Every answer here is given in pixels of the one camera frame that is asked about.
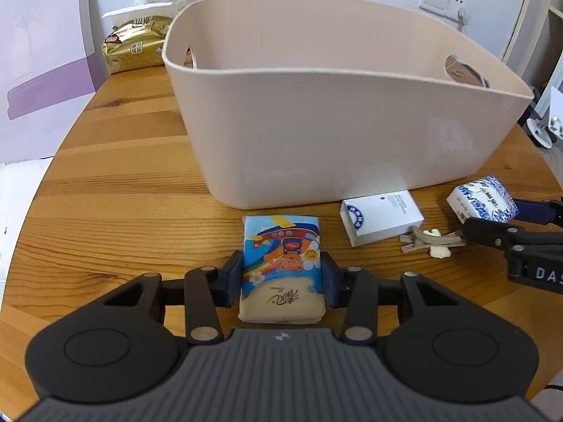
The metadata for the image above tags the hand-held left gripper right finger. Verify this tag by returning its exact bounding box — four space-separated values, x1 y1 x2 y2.
322 251 463 344

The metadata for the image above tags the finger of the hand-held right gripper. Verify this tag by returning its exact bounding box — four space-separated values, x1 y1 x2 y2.
512 199 563 226
461 216 563 249

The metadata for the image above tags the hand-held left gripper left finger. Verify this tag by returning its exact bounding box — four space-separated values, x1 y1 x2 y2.
103 251 244 344

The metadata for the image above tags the blue white patterned box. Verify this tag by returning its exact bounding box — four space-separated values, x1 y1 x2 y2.
446 176 520 225

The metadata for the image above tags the cartoon print tissue pack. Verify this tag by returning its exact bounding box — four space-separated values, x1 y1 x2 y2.
238 215 327 326

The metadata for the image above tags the beige plastic basket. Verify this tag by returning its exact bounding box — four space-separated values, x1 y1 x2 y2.
162 0 536 210

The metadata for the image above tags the white box with round logo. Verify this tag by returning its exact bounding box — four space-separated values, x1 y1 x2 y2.
340 189 425 248

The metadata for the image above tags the gold snack bag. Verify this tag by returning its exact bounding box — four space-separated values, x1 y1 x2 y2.
101 14 175 75

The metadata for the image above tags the white paper sheet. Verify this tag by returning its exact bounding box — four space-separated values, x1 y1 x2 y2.
102 2 188 21

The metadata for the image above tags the white and purple board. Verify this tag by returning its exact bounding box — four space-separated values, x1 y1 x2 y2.
0 0 109 165

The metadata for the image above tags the wooden door frame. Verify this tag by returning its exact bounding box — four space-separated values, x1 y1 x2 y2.
501 0 553 76

